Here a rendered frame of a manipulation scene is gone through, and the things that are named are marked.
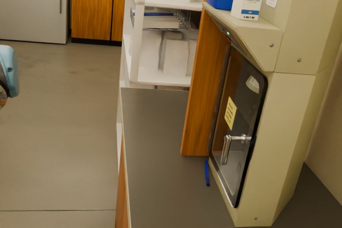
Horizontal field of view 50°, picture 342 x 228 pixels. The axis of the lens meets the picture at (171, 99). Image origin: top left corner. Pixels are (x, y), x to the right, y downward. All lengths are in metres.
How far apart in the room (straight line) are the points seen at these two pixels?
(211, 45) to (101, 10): 4.73
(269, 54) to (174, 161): 0.62
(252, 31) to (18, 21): 5.26
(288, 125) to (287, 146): 0.06
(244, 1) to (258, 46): 0.12
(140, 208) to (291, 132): 0.48
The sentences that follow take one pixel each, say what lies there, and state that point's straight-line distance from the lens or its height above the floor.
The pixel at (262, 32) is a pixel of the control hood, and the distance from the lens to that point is 0.85.
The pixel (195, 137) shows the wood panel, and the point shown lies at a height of 1.02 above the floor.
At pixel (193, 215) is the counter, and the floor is 0.94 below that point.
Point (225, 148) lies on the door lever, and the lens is 1.00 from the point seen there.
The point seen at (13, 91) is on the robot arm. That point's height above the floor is 1.33.
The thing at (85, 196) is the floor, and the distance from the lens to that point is 2.64.
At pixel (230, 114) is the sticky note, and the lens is 1.11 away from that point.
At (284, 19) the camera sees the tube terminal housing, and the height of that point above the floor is 1.53.
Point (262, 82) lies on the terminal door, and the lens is 0.91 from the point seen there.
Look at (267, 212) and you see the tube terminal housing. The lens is 1.12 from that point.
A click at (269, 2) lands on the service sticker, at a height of 1.55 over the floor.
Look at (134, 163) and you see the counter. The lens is 1.30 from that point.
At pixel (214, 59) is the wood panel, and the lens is 1.23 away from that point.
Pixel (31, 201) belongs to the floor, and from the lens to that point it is 2.63.
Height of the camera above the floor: 1.66
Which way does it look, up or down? 23 degrees down
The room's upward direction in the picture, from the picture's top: 8 degrees clockwise
